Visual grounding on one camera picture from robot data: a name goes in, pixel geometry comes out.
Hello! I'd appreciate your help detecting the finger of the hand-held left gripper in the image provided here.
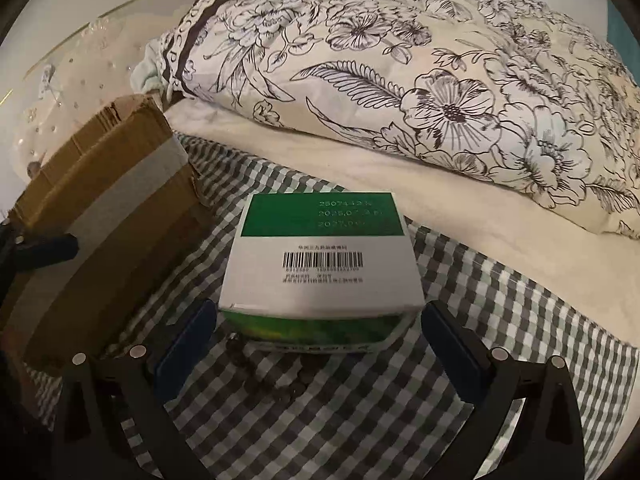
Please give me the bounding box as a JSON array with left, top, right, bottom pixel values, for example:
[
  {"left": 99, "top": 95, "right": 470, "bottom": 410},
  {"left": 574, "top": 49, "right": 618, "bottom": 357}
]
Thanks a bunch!
[{"left": 0, "top": 219, "right": 80, "bottom": 268}]

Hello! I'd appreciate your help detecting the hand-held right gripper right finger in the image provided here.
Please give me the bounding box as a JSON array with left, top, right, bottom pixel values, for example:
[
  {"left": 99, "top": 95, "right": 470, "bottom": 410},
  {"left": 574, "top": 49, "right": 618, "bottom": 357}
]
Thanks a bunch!
[{"left": 421, "top": 300, "right": 586, "bottom": 480}]

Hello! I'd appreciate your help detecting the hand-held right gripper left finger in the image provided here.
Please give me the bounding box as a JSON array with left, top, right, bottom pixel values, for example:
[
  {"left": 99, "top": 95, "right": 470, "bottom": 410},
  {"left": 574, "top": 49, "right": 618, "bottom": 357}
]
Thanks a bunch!
[{"left": 50, "top": 297, "right": 218, "bottom": 480}]

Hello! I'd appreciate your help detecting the brown cardboard box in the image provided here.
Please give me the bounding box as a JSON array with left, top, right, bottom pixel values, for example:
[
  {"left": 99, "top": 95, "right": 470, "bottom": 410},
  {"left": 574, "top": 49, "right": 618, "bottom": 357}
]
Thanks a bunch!
[{"left": 0, "top": 92, "right": 216, "bottom": 378}]

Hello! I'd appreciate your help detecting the green and white medicine box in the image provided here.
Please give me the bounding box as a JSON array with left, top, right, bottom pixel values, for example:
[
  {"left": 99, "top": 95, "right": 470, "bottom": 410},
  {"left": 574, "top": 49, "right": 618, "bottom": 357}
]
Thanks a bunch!
[{"left": 217, "top": 191, "right": 427, "bottom": 356}]

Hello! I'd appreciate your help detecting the grey checkered cloth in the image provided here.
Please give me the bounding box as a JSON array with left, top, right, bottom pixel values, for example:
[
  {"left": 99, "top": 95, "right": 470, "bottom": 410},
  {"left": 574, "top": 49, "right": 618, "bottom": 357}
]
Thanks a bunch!
[{"left": 25, "top": 132, "right": 640, "bottom": 480}]

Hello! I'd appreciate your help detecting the cream beaded cushion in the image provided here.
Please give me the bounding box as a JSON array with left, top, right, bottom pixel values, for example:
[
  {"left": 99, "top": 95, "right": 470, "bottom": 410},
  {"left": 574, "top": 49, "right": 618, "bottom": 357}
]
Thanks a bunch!
[{"left": 10, "top": 17, "right": 166, "bottom": 181}]

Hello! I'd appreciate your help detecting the light green towel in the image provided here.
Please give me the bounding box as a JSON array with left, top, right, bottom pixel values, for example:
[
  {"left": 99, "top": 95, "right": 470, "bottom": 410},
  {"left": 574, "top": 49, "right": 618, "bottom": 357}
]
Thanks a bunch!
[{"left": 131, "top": 40, "right": 168, "bottom": 96}]

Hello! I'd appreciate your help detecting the white headboard with gold trim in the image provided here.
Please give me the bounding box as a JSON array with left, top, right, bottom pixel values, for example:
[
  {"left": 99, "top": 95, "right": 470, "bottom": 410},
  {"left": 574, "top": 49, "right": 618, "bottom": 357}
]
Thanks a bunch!
[{"left": 0, "top": 0, "right": 241, "bottom": 101}]

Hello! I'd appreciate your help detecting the floral print duvet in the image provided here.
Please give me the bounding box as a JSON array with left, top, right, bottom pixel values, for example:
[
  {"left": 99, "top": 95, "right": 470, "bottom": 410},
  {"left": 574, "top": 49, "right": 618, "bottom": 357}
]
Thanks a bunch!
[{"left": 145, "top": 0, "right": 640, "bottom": 238}]

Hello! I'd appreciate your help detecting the teal curtain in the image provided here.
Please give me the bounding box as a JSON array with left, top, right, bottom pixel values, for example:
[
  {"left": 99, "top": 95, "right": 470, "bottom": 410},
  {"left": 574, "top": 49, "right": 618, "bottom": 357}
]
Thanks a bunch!
[{"left": 605, "top": 0, "right": 631, "bottom": 61}]

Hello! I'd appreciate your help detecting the dark bead bracelet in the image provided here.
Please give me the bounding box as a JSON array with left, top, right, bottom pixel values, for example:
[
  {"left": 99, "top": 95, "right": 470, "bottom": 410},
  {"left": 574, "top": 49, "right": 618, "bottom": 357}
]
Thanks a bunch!
[{"left": 227, "top": 334, "right": 307, "bottom": 403}]

